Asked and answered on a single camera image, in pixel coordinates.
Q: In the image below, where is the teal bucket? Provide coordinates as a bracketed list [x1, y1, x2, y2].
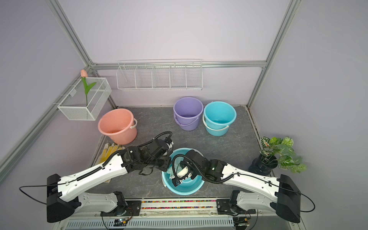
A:
[162, 157, 205, 196]
[202, 101, 237, 137]

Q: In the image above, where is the pink plastic bucket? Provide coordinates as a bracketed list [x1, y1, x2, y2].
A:
[98, 108, 138, 145]

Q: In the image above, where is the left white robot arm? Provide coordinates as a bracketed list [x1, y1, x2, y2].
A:
[47, 138, 173, 223]

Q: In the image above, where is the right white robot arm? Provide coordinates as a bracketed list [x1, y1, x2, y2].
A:
[172, 149, 301, 223]

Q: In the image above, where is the purple bucket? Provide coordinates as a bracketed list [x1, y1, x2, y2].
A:
[173, 97, 204, 131]

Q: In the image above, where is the yellow white work glove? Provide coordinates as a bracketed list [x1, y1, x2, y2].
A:
[95, 143, 125, 165]

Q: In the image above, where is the potted green plant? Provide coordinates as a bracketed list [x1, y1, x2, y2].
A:
[248, 137, 307, 176]

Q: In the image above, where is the pink artificial tulip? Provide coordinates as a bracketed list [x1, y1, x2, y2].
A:
[80, 70, 96, 106]

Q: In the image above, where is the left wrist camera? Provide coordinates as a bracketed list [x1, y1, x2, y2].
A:
[164, 138, 173, 149]

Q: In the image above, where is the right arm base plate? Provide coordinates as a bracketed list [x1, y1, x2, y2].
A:
[216, 199, 256, 216]

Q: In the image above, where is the white vented cable duct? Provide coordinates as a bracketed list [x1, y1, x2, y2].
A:
[63, 217, 235, 230]

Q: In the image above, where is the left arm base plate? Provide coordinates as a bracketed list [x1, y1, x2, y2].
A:
[100, 200, 142, 217]

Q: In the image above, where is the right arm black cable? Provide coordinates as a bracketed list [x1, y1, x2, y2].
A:
[238, 172, 316, 213]

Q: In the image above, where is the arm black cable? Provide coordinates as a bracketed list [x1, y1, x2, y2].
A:
[238, 172, 316, 213]
[19, 183, 62, 205]

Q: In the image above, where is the long white wire shelf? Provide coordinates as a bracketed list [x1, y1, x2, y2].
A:
[117, 59, 203, 91]

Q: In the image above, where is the white wire basket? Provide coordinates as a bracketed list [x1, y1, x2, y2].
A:
[57, 77, 112, 121]

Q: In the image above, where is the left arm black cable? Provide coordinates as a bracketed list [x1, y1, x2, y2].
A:
[19, 183, 62, 205]

